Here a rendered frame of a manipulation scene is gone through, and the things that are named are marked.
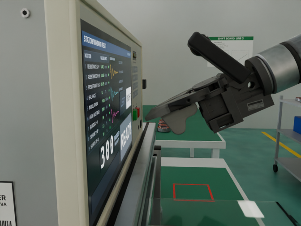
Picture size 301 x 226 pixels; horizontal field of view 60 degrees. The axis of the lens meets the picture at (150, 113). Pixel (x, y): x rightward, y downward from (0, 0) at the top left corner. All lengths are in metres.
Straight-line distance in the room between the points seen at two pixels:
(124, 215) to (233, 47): 5.53
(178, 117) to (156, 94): 5.16
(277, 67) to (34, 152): 0.37
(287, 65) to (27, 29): 0.37
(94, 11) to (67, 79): 0.07
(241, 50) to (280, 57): 5.33
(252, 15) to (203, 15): 0.98
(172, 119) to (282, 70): 0.19
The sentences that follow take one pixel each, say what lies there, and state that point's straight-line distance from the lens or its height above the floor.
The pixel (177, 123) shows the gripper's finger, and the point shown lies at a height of 1.17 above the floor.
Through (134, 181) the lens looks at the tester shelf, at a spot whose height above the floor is 1.11.
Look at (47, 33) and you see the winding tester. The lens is 0.19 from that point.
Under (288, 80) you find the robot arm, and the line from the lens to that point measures 0.47.
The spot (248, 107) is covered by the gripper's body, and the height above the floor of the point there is 1.20.
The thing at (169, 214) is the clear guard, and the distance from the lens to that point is 0.39.
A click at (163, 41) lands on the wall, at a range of 5.60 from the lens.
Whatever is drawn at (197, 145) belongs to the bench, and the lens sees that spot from 1.92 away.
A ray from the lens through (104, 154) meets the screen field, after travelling 0.26.
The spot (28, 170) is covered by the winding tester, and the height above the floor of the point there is 1.19.
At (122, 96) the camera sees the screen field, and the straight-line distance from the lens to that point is 0.35.
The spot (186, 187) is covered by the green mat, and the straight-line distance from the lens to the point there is 1.20.
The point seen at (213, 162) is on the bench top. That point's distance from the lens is 1.51.
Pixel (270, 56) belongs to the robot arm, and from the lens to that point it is 0.46.
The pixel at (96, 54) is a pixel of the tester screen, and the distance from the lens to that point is 0.23.
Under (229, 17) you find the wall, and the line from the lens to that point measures 5.79.
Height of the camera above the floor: 1.26
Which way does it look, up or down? 10 degrees down
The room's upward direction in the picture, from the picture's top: straight up
